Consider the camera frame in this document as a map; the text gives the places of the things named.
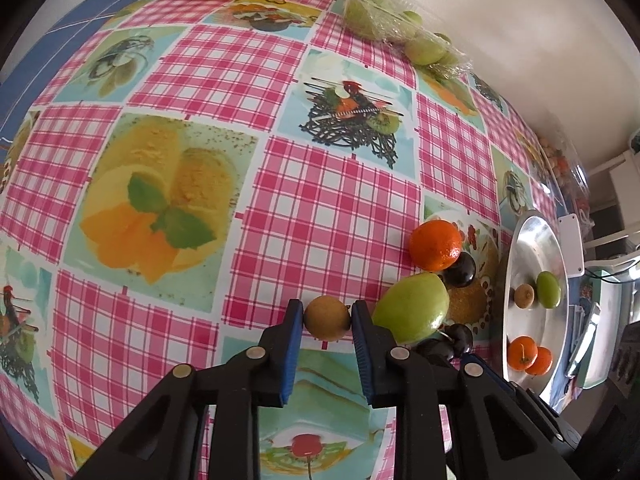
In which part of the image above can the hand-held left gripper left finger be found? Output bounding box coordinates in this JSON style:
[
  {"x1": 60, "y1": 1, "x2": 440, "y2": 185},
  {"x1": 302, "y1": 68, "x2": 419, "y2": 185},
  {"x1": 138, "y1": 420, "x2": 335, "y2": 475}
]
[{"x1": 89, "y1": 298, "x2": 306, "y2": 480}]

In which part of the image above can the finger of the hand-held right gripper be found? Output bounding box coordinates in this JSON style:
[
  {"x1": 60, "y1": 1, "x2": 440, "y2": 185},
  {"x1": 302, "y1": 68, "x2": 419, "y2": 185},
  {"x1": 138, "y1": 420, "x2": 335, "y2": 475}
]
[{"x1": 459, "y1": 352, "x2": 563, "y2": 423}]

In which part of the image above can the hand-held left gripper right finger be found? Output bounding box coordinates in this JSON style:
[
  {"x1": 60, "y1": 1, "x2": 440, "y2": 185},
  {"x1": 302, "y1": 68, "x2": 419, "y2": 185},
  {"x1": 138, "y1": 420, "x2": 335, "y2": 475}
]
[{"x1": 350, "y1": 299, "x2": 568, "y2": 480}]

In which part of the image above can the orange tangerine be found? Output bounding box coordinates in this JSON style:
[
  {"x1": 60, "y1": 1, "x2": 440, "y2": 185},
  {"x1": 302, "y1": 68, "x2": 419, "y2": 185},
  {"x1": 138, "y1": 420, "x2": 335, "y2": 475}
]
[
  {"x1": 409, "y1": 219, "x2": 463, "y2": 272},
  {"x1": 526, "y1": 346, "x2": 554, "y2": 376},
  {"x1": 507, "y1": 336, "x2": 539, "y2": 372}
]

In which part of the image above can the large green jujube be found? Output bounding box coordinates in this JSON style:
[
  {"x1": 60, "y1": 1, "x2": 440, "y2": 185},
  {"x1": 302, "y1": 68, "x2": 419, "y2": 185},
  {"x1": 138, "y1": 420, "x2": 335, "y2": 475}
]
[{"x1": 371, "y1": 272, "x2": 451, "y2": 346}]

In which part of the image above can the small green jujube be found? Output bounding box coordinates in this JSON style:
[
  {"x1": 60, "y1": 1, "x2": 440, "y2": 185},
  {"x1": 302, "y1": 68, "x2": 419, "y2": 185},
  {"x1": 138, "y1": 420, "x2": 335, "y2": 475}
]
[{"x1": 536, "y1": 271, "x2": 562, "y2": 309}]

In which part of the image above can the large steel plate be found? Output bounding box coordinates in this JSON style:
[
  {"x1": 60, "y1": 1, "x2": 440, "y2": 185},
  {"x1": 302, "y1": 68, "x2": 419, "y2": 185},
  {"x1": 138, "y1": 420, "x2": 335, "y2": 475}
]
[{"x1": 500, "y1": 208, "x2": 571, "y2": 403}]

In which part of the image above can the silver flat device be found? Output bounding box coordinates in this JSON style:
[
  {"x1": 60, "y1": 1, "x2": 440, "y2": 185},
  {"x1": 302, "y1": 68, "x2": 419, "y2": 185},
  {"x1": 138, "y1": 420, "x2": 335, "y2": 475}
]
[{"x1": 565, "y1": 302, "x2": 603, "y2": 378}]

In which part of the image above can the white plastic device box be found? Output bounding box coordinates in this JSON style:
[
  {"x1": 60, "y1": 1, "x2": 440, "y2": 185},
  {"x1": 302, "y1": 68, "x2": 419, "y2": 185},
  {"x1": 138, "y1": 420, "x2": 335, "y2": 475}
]
[{"x1": 557, "y1": 213, "x2": 586, "y2": 277}]

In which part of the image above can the pink checked printed tablecloth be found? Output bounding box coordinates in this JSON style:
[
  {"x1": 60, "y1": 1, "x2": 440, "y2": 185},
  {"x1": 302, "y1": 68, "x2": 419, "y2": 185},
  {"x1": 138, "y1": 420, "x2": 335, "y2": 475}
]
[{"x1": 0, "y1": 0, "x2": 566, "y2": 480}]

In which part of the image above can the clear plastic lidded box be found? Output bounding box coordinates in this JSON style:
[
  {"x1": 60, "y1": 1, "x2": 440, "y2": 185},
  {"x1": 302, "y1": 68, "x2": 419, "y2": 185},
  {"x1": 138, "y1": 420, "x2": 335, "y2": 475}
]
[{"x1": 530, "y1": 132, "x2": 591, "y2": 211}]

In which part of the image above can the pile of small brown longans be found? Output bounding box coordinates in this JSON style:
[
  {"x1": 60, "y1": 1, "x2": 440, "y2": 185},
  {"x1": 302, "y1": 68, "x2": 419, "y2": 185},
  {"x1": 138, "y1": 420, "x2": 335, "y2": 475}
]
[{"x1": 542, "y1": 142, "x2": 571, "y2": 181}]

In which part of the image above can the pile of green jujubes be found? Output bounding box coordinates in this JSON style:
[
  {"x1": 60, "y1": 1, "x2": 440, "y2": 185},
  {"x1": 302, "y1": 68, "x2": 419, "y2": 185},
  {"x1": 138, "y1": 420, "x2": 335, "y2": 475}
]
[{"x1": 346, "y1": 0, "x2": 463, "y2": 78}]

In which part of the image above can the clear plastic wrapped tray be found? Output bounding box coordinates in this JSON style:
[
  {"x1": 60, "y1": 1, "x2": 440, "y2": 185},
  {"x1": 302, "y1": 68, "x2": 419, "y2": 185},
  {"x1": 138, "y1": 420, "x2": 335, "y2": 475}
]
[{"x1": 345, "y1": 0, "x2": 473, "y2": 81}]

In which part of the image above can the blue checked tablecloth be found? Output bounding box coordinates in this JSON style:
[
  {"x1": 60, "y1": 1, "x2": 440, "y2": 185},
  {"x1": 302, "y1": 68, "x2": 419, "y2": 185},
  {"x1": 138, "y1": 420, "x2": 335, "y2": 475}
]
[{"x1": 0, "y1": 0, "x2": 171, "y2": 151}]

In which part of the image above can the black cable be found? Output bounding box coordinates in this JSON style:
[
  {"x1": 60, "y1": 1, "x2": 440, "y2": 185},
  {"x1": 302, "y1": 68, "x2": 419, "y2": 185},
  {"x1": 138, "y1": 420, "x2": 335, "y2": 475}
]
[{"x1": 582, "y1": 260, "x2": 640, "y2": 286}]

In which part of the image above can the white wooden frame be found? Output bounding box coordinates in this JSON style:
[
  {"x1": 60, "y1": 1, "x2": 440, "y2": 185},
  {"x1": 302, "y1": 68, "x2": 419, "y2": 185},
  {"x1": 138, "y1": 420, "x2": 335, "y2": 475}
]
[{"x1": 582, "y1": 150, "x2": 640, "y2": 261}]

